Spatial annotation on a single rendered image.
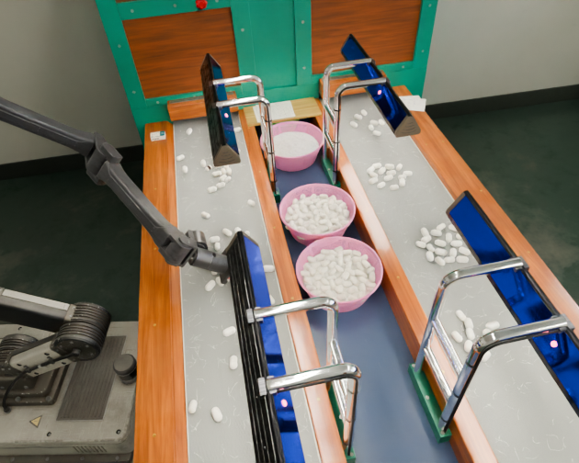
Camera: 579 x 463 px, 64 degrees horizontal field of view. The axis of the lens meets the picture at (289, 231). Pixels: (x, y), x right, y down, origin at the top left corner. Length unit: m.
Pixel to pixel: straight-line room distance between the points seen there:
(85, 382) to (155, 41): 1.30
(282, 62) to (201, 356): 1.33
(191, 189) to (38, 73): 1.59
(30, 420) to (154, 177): 0.91
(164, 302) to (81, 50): 1.93
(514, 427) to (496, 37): 2.69
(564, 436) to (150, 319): 1.09
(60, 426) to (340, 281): 0.97
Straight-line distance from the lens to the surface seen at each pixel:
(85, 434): 1.64
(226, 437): 1.22
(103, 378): 1.71
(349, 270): 1.46
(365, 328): 1.42
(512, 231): 1.66
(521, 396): 1.34
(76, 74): 3.11
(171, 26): 2.04
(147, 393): 1.29
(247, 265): 1.00
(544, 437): 1.31
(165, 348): 1.34
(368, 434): 1.28
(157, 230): 1.35
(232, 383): 1.28
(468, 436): 1.23
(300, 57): 2.14
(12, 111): 1.51
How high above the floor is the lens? 1.87
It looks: 45 degrees down
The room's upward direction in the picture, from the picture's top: 4 degrees counter-clockwise
